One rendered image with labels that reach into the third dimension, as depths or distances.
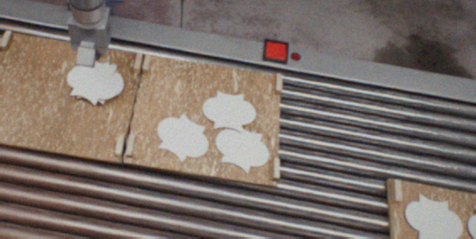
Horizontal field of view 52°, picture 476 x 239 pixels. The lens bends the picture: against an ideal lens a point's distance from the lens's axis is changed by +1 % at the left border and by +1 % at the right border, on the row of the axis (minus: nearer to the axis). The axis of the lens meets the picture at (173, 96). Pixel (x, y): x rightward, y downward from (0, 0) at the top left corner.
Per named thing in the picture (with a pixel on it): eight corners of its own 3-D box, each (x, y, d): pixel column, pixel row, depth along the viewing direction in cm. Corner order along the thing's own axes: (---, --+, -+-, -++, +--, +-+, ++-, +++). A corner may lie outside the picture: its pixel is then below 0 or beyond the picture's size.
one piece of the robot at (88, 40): (56, 31, 99) (65, 73, 114) (99, 37, 100) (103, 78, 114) (69, -12, 105) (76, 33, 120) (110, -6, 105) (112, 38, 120)
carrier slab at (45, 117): (9, 35, 145) (8, 31, 143) (144, 57, 144) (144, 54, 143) (-32, 139, 127) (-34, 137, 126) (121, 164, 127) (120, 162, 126)
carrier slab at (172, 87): (145, 57, 145) (145, 54, 143) (279, 77, 145) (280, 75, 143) (124, 164, 127) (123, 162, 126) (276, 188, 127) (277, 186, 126)
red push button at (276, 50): (266, 43, 151) (267, 41, 150) (285, 47, 151) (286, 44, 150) (264, 59, 148) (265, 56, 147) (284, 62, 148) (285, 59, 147)
